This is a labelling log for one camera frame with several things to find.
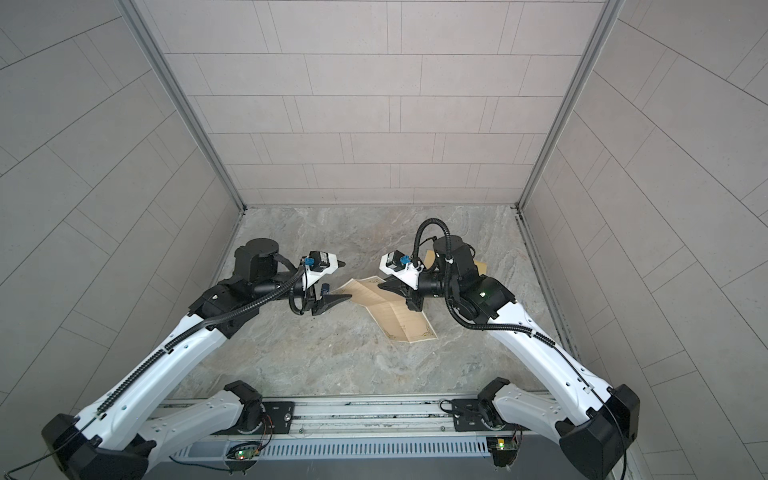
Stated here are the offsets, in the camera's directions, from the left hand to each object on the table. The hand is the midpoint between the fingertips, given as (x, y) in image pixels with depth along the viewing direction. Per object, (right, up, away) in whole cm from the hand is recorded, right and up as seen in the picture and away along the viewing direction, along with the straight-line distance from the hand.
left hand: (350, 278), depth 65 cm
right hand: (+7, -2, +1) cm, 7 cm away
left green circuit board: (-23, -38, 0) cm, 44 cm away
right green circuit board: (+35, -40, +3) cm, 53 cm away
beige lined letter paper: (+8, -9, +9) cm, 15 cm away
